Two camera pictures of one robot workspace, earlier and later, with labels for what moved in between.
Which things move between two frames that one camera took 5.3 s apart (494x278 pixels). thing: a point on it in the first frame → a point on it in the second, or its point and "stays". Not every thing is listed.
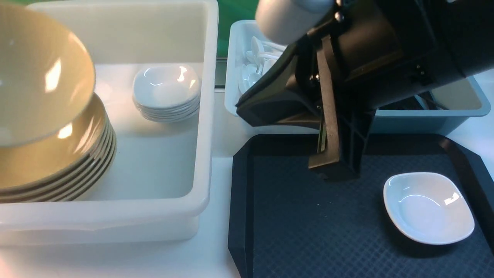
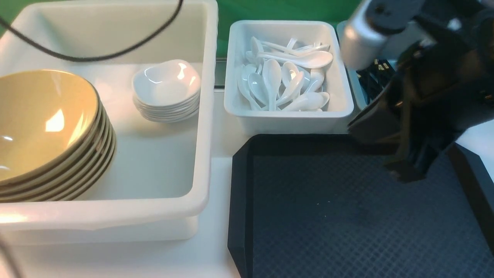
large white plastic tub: [160, 182] stays
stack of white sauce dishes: [166, 93] stays
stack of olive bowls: [62, 165] stays
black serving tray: [286, 220] stays
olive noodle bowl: [47, 78] → [46, 116]
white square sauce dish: [428, 208] → [172, 82]
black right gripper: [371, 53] → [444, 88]
